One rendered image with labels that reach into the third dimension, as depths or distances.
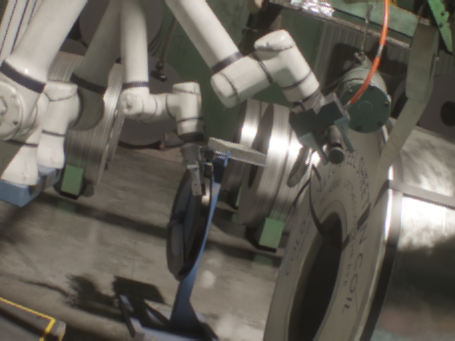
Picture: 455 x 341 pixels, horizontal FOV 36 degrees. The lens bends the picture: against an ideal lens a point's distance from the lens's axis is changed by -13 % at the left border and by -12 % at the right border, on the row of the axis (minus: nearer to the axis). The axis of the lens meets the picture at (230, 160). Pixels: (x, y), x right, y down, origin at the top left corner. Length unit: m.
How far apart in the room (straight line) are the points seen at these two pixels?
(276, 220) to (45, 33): 5.70
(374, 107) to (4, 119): 0.97
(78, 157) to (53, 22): 5.38
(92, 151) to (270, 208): 1.73
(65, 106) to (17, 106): 0.69
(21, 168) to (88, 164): 5.18
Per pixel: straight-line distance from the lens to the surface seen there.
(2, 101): 1.84
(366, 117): 2.02
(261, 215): 7.34
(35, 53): 1.85
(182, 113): 2.46
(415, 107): 1.55
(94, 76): 2.63
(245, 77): 1.78
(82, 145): 7.11
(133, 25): 2.43
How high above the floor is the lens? 1.27
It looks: 4 degrees down
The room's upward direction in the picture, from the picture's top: 15 degrees clockwise
